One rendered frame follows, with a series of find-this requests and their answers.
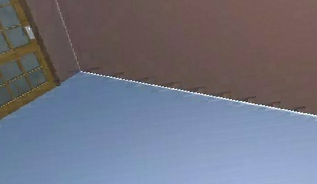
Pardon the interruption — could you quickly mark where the wooden glass-paned room door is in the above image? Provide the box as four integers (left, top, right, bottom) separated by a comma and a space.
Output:
0, 0, 65, 122

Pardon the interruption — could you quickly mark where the white door handle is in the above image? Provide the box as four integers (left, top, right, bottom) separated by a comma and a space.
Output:
25, 25, 36, 41

